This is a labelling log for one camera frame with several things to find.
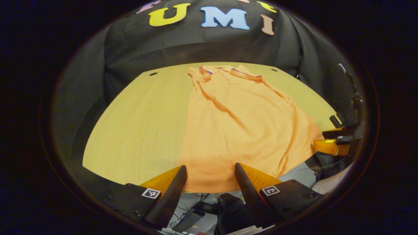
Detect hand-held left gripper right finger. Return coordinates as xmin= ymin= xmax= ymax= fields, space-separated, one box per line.
xmin=234 ymin=163 xmax=324 ymax=226

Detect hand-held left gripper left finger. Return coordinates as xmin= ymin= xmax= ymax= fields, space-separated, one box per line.
xmin=103 ymin=165 xmax=188 ymax=229

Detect orange T-shirt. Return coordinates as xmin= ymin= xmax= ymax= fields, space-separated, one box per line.
xmin=179 ymin=65 xmax=324 ymax=194

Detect black office chair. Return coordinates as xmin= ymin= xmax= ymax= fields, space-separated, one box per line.
xmin=217 ymin=193 xmax=262 ymax=235

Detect black flat device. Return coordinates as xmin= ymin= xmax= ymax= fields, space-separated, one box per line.
xmin=172 ymin=208 xmax=205 ymax=233

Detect white papers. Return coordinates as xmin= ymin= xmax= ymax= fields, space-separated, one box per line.
xmin=160 ymin=225 xmax=265 ymax=235

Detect black backdrop cloth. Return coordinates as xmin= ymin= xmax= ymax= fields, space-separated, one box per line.
xmin=52 ymin=0 xmax=363 ymax=170

